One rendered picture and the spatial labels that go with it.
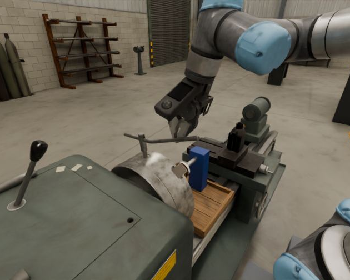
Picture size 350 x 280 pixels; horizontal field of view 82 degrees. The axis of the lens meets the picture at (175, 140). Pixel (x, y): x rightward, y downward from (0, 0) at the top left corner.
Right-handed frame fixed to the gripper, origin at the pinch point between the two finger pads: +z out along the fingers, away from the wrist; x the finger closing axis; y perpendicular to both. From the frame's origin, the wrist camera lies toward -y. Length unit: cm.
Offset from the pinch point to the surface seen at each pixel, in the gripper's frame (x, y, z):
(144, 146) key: 10.0, -0.7, 9.8
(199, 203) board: -10, 24, 45
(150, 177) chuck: 0.7, -6.4, 12.3
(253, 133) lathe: -6, 107, 43
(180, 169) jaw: -2.3, 6.3, 15.3
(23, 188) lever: 15.8, -33.5, 9.1
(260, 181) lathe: -27, 53, 36
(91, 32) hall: 694, 437, 194
